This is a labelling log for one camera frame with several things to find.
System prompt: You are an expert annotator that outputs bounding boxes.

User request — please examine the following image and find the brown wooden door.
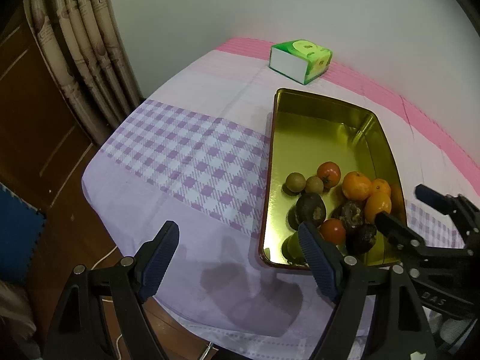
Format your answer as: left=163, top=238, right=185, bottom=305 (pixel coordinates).
left=1, top=7, right=118, bottom=343

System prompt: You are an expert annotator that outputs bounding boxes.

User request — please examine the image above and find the dark brown passion fruit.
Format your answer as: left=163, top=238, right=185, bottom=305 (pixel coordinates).
left=339, top=201, right=365, bottom=230

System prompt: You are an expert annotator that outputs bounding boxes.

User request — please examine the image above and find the maroon gold toffee tin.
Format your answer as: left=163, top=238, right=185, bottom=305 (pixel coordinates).
left=258, top=88, right=407, bottom=272

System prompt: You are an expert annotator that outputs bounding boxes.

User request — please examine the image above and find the blue foam mat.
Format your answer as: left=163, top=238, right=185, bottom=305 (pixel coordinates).
left=0, top=184, right=46, bottom=283

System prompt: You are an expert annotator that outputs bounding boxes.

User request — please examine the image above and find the small round orange kumquat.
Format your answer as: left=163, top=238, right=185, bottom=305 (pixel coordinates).
left=364, top=192, right=391, bottom=224

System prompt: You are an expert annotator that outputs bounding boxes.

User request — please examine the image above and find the pink purple checkered tablecloth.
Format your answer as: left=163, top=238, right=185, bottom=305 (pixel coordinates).
left=80, top=37, right=480, bottom=360

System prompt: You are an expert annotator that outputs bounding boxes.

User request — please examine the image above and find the green tomato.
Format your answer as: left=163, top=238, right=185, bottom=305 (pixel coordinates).
left=286, top=232, right=306, bottom=265

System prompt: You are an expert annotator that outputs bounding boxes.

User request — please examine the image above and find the beige patterned curtain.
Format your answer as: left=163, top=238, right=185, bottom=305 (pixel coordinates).
left=24, top=0, right=142, bottom=145

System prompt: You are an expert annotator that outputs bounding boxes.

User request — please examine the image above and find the red cherry tomato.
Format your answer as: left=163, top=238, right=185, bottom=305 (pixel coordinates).
left=316, top=162, right=341, bottom=189
left=319, top=218, right=346, bottom=245

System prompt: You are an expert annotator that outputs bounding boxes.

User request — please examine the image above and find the orange mandarin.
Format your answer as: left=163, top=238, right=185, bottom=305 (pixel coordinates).
left=371, top=178, right=391, bottom=197
left=342, top=172, right=372, bottom=202

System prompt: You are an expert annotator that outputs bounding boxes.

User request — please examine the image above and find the large dark passion fruit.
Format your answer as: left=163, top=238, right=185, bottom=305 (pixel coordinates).
left=295, top=193, right=326, bottom=228

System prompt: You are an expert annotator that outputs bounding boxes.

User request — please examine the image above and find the white gloved hand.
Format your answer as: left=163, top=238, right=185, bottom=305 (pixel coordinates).
left=425, top=309, right=477, bottom=349

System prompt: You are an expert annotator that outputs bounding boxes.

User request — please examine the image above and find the green tissue pack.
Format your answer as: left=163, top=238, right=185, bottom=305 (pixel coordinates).
left=268, top=39, right=333, bottom=86

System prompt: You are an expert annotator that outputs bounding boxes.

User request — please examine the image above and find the white cable on floor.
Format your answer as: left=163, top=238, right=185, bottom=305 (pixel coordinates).
left=90, top=244, right=127, bottom=360

